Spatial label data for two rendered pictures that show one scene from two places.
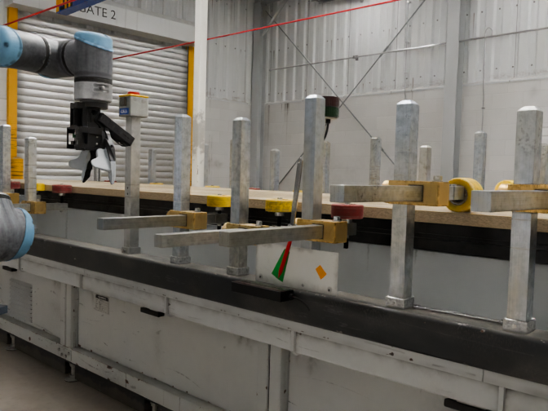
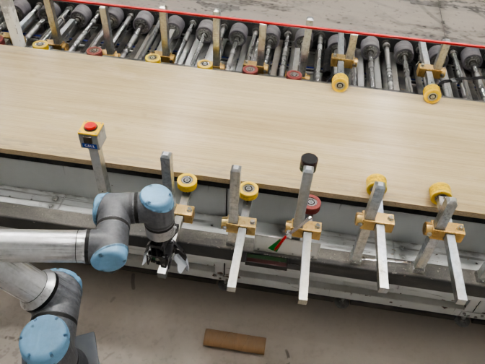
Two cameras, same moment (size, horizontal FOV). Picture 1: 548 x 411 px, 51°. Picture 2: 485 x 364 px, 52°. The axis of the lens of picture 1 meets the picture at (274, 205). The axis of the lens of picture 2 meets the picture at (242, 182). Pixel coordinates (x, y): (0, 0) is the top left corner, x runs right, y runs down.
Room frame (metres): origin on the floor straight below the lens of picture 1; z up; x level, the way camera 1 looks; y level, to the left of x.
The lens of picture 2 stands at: (0.53, 0.82, 2.33)
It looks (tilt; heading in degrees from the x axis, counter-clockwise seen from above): 45 degrees down; 324
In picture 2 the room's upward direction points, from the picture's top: 4 degrees clockwise
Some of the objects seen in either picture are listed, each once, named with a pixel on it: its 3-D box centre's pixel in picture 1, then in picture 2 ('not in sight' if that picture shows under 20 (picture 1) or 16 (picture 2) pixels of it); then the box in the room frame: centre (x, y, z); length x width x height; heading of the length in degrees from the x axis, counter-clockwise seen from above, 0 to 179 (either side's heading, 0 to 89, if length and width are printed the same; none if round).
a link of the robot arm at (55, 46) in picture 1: (57, 59); (116, 211); (1.48, 0.56, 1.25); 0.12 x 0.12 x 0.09; 62
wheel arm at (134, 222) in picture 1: (167, 221); (176, 229); (1.65, 0.30, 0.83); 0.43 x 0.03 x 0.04; 138
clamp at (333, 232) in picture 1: (319, 230); (303, 228); (1.38, -0.11, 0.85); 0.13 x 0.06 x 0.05; 48
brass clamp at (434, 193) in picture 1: (413, 192); (374, 221); (1.21, -0.29, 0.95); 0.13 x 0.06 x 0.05; 48
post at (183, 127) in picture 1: (181, 195); (169, 199); (1.73, 0.28, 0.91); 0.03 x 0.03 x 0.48; 48
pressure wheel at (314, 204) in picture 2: (346, 225); (309, 210); (1.44, -0.18, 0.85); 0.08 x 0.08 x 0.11
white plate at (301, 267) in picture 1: (293, 267); (286, 246); (1.40, -0.05, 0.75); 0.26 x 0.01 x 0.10; 48
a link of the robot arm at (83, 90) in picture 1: (94, 94); (161, 227); (1.43, 0.45, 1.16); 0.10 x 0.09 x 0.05; 44
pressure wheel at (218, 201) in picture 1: (219, 212); (187, 188); (1.79, 0.17, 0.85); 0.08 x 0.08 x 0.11
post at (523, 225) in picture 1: (523, 237); (430, 242); (1.06, -0.46, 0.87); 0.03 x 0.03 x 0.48; 48
